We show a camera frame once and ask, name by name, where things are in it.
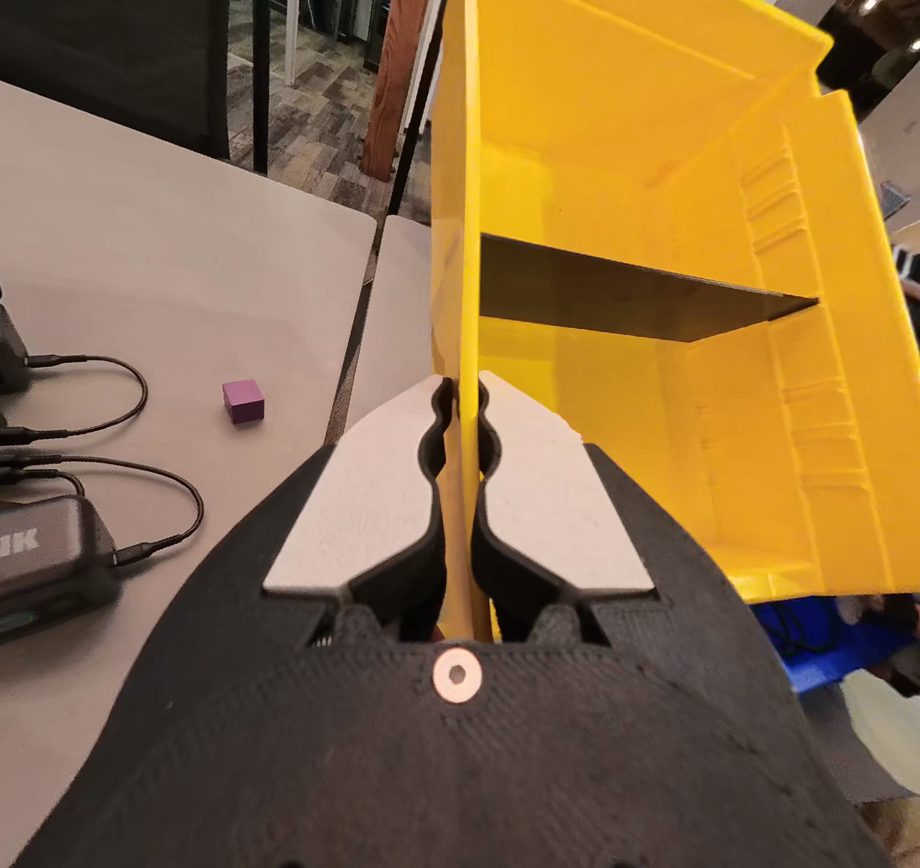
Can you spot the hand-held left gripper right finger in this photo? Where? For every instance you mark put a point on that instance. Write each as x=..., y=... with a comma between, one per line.
x=560, y=508

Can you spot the thin black pole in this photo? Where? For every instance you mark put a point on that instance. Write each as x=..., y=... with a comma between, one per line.
x=260, y=55

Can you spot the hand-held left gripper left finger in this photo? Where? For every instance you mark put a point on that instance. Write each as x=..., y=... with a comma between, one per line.
x=359, y=508

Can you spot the small purple cube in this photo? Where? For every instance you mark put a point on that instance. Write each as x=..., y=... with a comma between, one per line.
x=243, y=402

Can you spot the brown wooden post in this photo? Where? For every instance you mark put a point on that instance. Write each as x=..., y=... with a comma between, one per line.
x=399, y=55

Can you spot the black bin divider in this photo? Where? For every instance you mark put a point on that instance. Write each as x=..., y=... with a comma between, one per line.
x=632, y=293

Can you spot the yellow plastic bin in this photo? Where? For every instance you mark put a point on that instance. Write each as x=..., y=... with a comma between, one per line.
x=611, y=163

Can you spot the blue plastic bin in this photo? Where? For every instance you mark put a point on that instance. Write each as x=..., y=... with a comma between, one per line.
x=812, y=649

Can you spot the black mesh partition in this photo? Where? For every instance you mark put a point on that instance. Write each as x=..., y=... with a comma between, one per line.
x=108, y=34

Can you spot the black power bank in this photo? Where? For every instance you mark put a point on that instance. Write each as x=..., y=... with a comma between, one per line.
x=50, y=566
x=8, y=357

